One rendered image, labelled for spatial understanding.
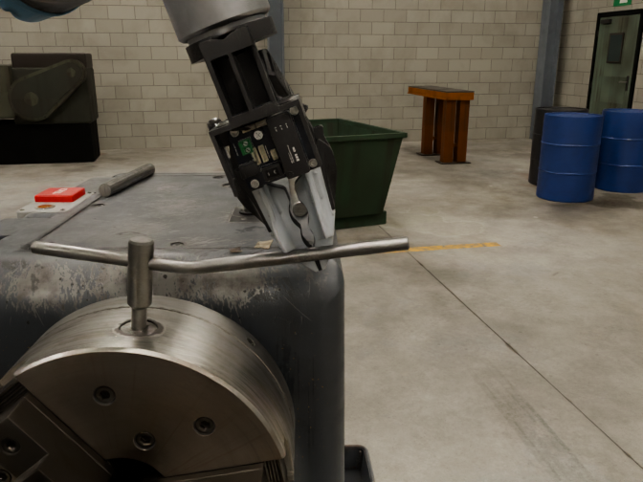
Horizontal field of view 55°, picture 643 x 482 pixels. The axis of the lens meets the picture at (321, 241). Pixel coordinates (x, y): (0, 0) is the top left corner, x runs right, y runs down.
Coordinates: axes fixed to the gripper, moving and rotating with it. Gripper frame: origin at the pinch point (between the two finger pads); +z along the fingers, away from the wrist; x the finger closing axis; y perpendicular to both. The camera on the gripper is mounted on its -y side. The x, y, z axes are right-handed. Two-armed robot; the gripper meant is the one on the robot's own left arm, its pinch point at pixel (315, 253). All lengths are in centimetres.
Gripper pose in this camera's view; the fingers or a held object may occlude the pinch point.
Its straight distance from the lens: 55.0
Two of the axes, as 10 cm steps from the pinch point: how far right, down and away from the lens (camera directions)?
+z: 3.4, 9.0, 2.9
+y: 0.3, 2.9, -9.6
